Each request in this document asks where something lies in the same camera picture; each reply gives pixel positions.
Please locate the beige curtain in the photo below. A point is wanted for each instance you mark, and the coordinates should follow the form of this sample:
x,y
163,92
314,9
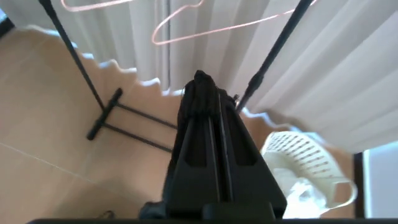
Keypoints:
x,y
342,93

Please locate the black shorts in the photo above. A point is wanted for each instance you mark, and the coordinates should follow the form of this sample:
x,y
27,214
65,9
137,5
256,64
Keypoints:
x,y
202,90

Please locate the white printed t-shirt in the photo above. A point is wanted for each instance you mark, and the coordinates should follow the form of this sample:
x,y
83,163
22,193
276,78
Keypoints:
x,y
298,193

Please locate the pink clothes hanger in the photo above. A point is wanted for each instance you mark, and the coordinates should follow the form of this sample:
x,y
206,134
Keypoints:
x,y
217,30
93,7

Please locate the white laundry basket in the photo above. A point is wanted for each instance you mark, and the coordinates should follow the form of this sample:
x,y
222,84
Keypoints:
x,y
298,149

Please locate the black clothes rack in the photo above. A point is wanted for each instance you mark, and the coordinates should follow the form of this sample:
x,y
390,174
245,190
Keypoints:
x,y
105,114

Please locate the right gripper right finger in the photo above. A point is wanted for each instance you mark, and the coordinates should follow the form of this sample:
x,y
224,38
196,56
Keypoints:
x,y
255,186

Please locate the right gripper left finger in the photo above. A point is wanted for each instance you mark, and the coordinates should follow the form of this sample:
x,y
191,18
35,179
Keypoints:
x,y
196,186

